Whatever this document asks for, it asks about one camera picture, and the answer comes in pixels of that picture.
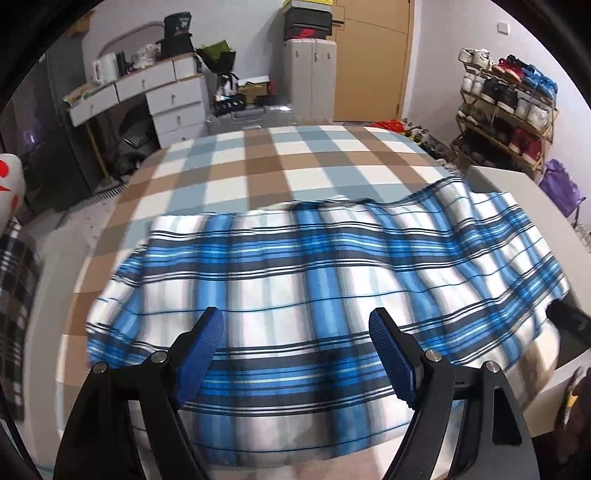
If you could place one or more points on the white desk with drawers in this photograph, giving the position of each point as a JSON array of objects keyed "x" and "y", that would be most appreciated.
[{"x": 175, "y": 101}]

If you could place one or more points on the grey arched mirror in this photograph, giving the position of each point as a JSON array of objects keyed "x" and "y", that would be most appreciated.
[{"x": 124, "y": 37}]

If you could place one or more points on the blue plaid shirt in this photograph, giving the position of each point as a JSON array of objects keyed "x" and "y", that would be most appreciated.
[{"x": 300, "y": 300}]

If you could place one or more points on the dark grey fridge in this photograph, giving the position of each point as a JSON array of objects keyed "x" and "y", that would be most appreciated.
[{"x": 60, "y": 138}]

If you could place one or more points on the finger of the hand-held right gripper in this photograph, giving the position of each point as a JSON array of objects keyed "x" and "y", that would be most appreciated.
[{"x": 570, "y": 321}]

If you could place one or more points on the black bottle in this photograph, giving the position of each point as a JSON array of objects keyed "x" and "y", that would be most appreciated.
[{"x": 121, "y": 64}]

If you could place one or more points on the white crumpled cloth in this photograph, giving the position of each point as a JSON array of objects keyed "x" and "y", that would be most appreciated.
[{"x": 145, "y": 55}]

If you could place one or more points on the white red printed pillow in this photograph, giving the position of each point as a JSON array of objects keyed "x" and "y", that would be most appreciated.
[{"x": 10, "y": 189}]

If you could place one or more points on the wooden door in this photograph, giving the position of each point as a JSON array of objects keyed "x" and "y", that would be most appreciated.
[{"x": 374, "y": 60}]

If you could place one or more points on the black chair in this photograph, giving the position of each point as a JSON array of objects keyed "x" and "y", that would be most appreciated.
[{"x": 131, "y": 138}]

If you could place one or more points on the purple bag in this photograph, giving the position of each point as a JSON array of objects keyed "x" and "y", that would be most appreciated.
[{"x": 561, "y": 187}]

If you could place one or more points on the black round box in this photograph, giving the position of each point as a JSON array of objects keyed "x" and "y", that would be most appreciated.
[{"x": 176, "y": 48}]

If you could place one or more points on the black oblong box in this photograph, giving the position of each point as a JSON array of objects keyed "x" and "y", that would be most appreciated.
[{"x": 267, "y": 100}]

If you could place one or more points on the black printed bucket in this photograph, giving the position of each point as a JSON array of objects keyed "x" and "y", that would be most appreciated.
[{"x": 178, "y": 26}]

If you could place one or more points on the small brown cardboard box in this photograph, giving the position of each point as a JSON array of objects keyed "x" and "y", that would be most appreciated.
[{"x": 253, "y": 90}]

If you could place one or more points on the white light switch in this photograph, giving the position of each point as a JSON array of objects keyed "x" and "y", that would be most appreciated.
[{"x": 503, "y": 27}]

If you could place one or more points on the open cardboard box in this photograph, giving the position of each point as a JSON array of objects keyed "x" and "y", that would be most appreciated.
[{"x": 81, "y": 25}]

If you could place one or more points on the white electric kettle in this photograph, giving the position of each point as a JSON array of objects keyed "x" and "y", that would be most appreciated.
[{"x": 105, "y": 68}]

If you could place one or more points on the yellow lid shoe box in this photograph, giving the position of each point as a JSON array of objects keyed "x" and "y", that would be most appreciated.
[{"x": 307, "y": 3}]

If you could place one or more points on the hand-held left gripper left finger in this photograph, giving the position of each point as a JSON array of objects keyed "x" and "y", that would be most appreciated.
[{"x": 203, "y": 350}]

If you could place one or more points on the dark brown cloth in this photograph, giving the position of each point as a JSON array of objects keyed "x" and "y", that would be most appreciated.
[{"x": 575, "y": 415}]

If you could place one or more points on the orange plastic bag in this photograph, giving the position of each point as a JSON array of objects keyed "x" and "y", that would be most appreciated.
[{"x": 388, "y": 126}]

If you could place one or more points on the black open crate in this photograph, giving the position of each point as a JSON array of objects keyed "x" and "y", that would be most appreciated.
[{"x": 227, "y": 104}]

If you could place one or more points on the scattered patterned sneakers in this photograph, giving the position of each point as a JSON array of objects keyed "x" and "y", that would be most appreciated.
[{"x": 436, "y": 150}]

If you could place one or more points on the grey upright suitcase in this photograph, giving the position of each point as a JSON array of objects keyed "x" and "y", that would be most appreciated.
[{"x": 310, "y": 83}]

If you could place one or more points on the black white plaid blanket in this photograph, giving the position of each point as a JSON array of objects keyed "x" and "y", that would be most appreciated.
[{"x": 18, "y": 314}]

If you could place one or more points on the ribbed floor grille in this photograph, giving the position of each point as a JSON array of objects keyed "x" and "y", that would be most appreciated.
[{"x": 99, "y": 194}]

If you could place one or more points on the silver ribbed suitcase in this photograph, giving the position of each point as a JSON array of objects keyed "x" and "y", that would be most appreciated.
[{"x": 249, "y": 120}]

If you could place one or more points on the black red shoe box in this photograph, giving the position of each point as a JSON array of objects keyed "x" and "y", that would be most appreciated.
[{"x": 308, "y": 32}]

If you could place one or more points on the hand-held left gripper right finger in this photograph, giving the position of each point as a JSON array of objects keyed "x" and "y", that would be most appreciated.
[{"x": 392, "y": 355}]

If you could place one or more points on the wooden shoe rack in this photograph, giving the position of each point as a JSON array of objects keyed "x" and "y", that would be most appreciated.
[{"x": 551, "y": 120}]

